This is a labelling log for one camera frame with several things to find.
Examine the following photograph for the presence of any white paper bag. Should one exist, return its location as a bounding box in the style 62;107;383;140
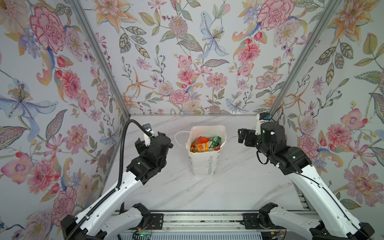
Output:
183;125;227;178

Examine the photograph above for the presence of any orange Fox's candy bag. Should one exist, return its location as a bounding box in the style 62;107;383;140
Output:
190;142;215;153

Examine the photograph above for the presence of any green Fox's candy bag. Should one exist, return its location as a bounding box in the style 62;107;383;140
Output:
209;137;222;151

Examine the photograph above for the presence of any red snack packet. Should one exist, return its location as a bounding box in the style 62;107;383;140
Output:
191;136;210;147

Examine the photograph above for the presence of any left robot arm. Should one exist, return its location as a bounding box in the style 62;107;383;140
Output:
61;133;173;240

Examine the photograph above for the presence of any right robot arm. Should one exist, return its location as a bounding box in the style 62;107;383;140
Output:
238;121;375;240

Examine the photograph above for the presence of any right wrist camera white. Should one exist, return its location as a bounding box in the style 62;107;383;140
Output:
255;112;271;136

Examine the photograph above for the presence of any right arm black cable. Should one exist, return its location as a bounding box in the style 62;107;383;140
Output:
268;106;285;124

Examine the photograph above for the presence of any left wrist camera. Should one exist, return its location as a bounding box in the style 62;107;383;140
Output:
143;124;155;147

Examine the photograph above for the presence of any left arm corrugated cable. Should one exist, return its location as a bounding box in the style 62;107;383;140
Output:
65;119;151;240

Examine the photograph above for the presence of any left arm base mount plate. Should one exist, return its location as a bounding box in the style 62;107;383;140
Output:
127;213;164;230

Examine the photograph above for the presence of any aluminium front rail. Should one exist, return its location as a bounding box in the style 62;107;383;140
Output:
73;211;331;233

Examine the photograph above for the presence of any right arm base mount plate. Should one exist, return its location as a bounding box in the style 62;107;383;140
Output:
241;213;284;231

